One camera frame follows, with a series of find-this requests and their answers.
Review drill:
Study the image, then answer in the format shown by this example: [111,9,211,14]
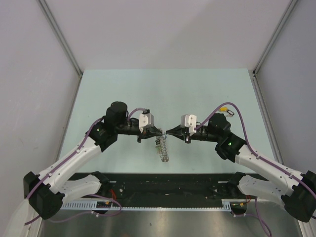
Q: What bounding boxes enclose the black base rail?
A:
[66,172,250,208]

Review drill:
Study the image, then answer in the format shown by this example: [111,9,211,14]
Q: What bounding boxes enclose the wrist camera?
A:
[138,113,154,133]
[180,114,197,135]

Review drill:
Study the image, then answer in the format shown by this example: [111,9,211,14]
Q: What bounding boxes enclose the black white tag key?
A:
[226,110,235,118]

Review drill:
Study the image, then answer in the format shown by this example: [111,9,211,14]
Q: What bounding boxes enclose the purple cable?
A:
[194,102,316,235]
[24,107,149,225]

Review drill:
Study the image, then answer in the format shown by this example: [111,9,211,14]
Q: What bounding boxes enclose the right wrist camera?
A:
[180,114,197,135]

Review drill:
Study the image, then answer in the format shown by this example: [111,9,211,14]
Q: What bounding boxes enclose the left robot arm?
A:
[23,101,163,220]

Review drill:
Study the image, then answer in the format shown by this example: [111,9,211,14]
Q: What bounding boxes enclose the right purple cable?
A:
[194,102,316,235]

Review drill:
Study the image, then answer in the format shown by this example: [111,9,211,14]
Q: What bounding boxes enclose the metal keyring holder disc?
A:
[155,128,169,162]

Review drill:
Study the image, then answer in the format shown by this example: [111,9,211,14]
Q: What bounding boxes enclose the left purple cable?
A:
[24,107,149,225]

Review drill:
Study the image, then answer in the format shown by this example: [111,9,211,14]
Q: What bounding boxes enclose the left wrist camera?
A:
[138,113,154,133]

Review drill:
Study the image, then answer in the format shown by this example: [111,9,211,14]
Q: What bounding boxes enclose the white cable duct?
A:
[61,199,246,211]

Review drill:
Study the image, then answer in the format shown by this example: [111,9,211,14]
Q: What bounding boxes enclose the yellow tag key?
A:
[219,107,228,112]

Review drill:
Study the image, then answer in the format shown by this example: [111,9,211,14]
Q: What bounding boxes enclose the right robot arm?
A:
[166,113,316,223]

